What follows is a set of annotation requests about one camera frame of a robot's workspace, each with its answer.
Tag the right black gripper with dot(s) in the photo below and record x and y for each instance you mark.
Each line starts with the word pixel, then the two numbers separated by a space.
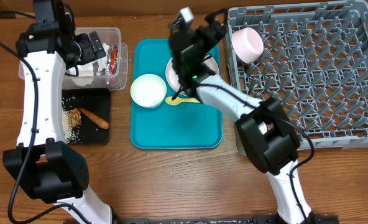
pixel 217 34

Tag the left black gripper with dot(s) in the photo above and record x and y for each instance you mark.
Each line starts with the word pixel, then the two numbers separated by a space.
pixel 90 55

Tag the red ketchup packet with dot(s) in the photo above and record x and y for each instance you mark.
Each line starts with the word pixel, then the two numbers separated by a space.
pixel 112 64

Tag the white napkin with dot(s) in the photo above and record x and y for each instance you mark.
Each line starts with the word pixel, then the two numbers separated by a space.
pixel 89 71

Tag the small pink bowl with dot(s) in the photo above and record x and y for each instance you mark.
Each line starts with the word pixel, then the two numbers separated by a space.
pixel 247 44

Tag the white green bowl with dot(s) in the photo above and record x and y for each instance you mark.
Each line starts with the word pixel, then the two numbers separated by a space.
pixel 148 91

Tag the brown food chunk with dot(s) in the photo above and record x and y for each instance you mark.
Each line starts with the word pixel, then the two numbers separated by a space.
pixel 74 118

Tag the large white plate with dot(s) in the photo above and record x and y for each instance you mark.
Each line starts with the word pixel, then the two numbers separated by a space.
pixel 172 77

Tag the yellow plastic spoon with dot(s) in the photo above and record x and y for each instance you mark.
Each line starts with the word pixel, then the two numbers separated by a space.
pixel 174 102

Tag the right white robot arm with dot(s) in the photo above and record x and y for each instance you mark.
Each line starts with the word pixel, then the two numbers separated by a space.
pixel 269 140

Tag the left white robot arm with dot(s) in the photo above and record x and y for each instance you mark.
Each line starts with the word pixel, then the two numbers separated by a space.
pixel 43 165

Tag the grey dishwasher rack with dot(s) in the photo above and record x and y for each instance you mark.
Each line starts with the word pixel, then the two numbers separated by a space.
pixel 315 61

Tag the clear plastic bin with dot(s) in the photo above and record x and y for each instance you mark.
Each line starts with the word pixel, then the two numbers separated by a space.
pixel 109 37

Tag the black tray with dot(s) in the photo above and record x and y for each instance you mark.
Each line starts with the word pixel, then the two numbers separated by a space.
pixel 97 101

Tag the orange carrot piece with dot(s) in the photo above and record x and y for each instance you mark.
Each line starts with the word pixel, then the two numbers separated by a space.
pixel 103 124

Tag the spilled rice grains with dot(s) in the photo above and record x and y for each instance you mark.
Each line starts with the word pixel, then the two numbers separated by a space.
pixel 69 133

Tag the teal serving tray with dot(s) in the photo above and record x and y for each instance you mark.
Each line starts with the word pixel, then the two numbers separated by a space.
pixel 185 126

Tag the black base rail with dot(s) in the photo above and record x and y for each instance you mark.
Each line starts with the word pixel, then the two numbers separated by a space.
pixel 263 219

